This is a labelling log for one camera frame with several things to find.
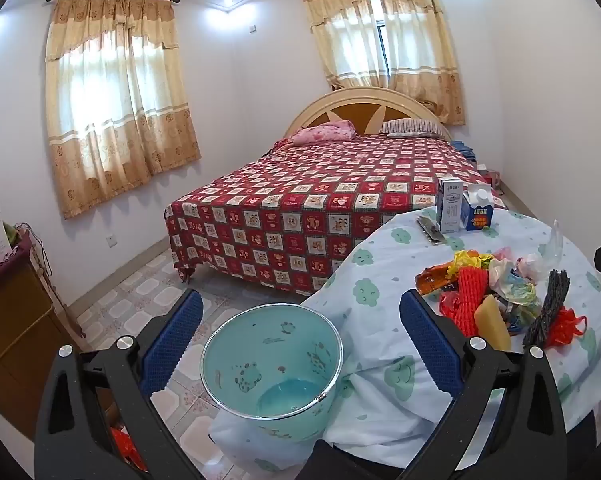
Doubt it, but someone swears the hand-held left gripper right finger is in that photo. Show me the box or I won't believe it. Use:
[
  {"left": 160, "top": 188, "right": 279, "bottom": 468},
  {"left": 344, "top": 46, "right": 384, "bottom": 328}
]
[{"left": 395, "top": 291, "right": 567, "bottom": 480}]

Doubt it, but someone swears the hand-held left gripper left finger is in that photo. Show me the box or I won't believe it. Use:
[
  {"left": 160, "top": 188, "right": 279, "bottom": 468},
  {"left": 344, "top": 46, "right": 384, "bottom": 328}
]
[{"left": 34, "top": 289, "right": 216, "bottom": 480}]

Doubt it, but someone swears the teal printed waste bin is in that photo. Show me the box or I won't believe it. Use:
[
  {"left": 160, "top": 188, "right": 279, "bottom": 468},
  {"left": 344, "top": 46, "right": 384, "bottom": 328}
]
[{"left": 200, "top": 303, "right": 343, "bottom": 453}]

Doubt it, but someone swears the clear plastic bag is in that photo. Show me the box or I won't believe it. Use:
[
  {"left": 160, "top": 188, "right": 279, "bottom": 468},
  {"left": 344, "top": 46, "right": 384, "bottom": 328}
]
[{"left": 543, "top": 220, "right": 566, "bottom": 266}]

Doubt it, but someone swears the orange foil wrapper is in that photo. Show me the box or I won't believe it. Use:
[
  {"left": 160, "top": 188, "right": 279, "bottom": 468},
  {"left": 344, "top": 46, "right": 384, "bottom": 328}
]
[{"left": 414, "top": 265, "right": 461, "bottom": 296}]

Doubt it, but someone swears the yellow sponge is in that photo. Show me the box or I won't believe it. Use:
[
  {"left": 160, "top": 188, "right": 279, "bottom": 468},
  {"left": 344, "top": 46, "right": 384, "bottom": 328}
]
[{"left": 473, "top": 294, "right": 512, "bottom": 352}]

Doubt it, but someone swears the black knit strip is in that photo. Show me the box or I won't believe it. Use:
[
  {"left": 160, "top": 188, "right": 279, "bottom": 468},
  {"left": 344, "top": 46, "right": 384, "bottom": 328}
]
[{"left": 523, "top": 269, "right": 572, "bottom": 348}]

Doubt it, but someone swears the red ribbon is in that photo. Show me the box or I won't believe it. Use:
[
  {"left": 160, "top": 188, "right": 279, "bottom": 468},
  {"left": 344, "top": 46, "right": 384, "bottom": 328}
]
[{"left": 545, "top": 307, "right": 588, "bottom": 348}]

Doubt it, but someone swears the table with cloud cloth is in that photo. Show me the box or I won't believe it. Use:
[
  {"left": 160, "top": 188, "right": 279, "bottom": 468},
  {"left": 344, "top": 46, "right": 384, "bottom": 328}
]
[{"left": 208, "top": 207, "right": 601, "bottom": 461}]

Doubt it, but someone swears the white pink plastic bag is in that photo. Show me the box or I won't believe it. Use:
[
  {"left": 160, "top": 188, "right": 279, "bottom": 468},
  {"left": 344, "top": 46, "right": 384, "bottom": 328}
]
[{"left": 490, "top": 247, "right": 546, "bottom": 286}]

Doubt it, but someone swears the yellow plastic wrapper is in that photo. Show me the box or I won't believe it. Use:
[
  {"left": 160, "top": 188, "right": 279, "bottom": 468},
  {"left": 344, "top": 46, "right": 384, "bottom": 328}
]
[{"left": 447, "top": 250, "right": 496, "bottom": 273}]

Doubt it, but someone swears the large red plastic bag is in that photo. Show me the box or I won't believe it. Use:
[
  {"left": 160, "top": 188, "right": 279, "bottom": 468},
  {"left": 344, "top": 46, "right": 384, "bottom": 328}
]
[{"left": 109, "top": 425, "right": 148, "bottom": 473}]

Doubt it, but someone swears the small blue gable-top carton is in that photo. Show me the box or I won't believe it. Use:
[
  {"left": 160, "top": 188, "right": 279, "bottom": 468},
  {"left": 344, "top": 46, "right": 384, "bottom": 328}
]
[{"left": 460, "top": 183, "right": 495, "bottom": 232}]

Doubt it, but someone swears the tall white blue carton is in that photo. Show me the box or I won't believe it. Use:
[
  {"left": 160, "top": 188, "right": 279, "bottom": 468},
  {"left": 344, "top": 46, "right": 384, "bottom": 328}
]
[{"left": 436, "top": 176, "right": 465, "bottom": 235}]

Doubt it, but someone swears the brown wooden cabinet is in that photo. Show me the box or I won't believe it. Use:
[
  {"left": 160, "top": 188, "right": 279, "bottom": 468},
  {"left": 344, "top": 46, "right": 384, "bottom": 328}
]
[{"left": 0, "top": 225, "right": 88, "bottom": 396}]

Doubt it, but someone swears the bed with red quilt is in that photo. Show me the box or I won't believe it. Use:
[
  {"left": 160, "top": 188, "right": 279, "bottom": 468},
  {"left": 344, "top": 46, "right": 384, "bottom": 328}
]
[{"left": 164, "top": 132, "right": 508, "bottom": 297}]

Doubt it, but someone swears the striped pillow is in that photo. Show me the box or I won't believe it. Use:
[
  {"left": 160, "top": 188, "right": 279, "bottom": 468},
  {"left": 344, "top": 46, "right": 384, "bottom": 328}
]
[{"left": 379, "top": 118, "right": 446, "bottom": 138}]

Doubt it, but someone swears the pink pillow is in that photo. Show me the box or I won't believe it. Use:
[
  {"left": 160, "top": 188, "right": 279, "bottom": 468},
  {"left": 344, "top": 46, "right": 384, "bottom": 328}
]
[{"left": 291, "top": 120, "right": 357, "bottom": 147}]

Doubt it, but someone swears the wide beige patterned curtain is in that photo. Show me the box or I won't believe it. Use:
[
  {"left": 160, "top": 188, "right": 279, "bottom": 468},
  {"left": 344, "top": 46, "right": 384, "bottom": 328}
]
[{"left": 44, "top": 0, "right": 202, "bottom": 221}]

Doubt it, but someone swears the beige wooden headboard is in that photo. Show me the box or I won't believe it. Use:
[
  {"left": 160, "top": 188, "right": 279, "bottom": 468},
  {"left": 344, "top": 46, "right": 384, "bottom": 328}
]
[{"left": 283, "top": 86, "right": 453, "bottom": 142}]

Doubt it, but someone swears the narrow beige patterned curtain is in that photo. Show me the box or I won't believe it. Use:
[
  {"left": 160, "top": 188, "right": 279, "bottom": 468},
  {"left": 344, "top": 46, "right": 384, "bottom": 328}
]
[{"left": 300, "top": 0, "right": 467, "bottom": 127}]

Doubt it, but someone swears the black cable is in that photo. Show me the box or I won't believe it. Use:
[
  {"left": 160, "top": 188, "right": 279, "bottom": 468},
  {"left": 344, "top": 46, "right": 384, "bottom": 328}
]
[{"left": 28, "top": 227, "right": 52, "bottom": 277}]

